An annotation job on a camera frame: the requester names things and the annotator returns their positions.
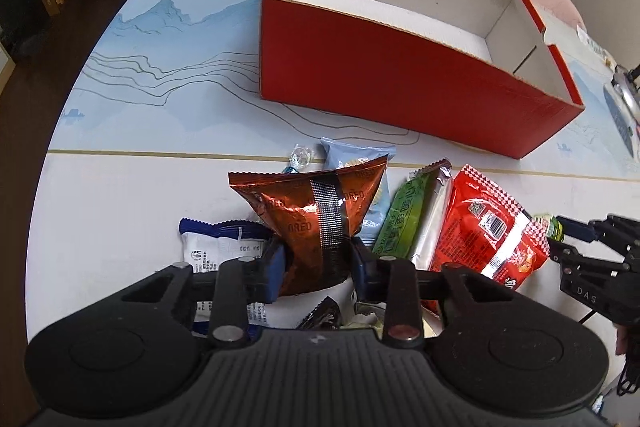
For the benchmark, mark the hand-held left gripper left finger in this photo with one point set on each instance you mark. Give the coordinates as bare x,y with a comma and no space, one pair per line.
275,267

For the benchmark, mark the white and blue snack packet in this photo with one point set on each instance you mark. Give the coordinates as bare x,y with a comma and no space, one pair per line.
220,247

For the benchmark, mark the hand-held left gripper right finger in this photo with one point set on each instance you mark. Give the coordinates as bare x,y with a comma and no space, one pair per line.
360,268

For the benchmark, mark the copper foil snack bag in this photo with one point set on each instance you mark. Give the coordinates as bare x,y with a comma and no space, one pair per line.
310,227

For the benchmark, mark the light blue snack packet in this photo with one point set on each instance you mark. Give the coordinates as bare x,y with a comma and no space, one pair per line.
350,152

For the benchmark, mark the grey desk lamp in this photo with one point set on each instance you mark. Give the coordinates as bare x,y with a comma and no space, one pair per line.
626,88

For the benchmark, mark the blue wrapped candy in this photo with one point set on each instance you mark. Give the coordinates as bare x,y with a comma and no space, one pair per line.
300,155

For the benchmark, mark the red snack bag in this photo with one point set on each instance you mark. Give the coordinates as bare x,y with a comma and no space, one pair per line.
475,227

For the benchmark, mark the red cardboard box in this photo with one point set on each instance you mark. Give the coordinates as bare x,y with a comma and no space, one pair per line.
400,77

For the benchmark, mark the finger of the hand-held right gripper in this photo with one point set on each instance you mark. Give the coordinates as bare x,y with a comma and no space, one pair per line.
575,229
575,253

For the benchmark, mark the black snack packet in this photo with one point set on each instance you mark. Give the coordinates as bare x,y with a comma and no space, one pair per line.
322,314

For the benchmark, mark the small green snack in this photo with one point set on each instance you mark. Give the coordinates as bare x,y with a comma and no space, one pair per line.
549,228

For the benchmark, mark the green snack packet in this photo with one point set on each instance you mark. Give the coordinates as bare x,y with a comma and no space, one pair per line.
405,217

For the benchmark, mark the pale snack packet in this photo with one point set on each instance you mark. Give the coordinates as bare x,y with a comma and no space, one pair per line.
431,326

